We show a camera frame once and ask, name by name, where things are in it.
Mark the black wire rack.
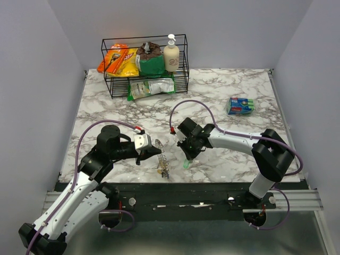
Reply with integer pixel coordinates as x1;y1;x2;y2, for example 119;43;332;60
101;33;190;98

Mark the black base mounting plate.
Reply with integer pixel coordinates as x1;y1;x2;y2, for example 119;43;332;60
95;183;276;222

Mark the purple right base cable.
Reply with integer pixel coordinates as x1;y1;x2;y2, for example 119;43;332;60
248;188;291;231

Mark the yellow snack bag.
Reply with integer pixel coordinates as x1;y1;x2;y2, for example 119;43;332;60
114;48;139;77

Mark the green white snack bag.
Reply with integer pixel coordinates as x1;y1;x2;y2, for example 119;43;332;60
127;78;176;101

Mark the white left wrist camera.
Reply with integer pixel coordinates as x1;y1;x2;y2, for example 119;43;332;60
133;133;152;155

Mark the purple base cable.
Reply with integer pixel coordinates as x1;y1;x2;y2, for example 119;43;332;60
98;209;135;232
248;188;291;231

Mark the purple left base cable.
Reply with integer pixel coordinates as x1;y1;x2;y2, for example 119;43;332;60
98;209;135;232

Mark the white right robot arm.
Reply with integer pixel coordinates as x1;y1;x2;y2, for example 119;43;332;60
171;117;295;208

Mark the orange razor package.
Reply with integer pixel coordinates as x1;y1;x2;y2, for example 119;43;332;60
97;44;129;76

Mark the blue green sponge pack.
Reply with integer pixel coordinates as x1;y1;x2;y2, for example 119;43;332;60
226;97;255;115

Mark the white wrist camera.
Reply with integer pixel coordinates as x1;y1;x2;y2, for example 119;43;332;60
133;133;152;155
170;127;186;142

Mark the cream pump soap bottle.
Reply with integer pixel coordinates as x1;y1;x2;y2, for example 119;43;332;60
163;34;180;72

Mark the aluminium frame rail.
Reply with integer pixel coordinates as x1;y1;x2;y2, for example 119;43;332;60
237;69;323;217

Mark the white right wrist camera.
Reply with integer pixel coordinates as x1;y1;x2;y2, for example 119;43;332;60
170;127;186;142

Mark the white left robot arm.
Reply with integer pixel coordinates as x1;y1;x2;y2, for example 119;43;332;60
19;121;161;254

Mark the green tagged key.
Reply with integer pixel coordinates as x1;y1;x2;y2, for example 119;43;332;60
183;159;199;169

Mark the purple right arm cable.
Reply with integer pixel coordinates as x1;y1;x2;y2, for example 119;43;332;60
169;99;304;176

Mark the green brown paper bag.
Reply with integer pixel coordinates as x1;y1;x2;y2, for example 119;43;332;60
135;41;165;78

